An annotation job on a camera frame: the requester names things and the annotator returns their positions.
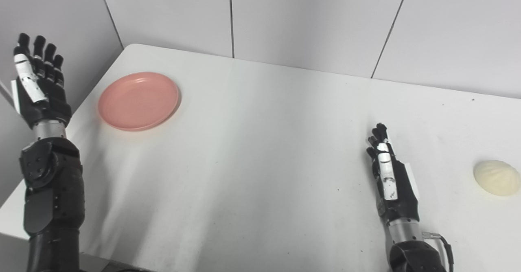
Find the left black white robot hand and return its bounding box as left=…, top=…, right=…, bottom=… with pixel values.
left=11, top=33, right=72, bottom=129

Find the pink round plate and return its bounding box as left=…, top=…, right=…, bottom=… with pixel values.
left=98, top=72, right=181, bottom=132

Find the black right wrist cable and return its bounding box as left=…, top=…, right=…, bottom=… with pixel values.
left=422, top=232, right=455, bottom=272

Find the white steamed bun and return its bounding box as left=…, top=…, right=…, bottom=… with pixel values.
left=473, top=160, right=521, bottom=197

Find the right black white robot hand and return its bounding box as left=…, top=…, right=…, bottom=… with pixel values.
left=366, top=123, right=420, bottom=225

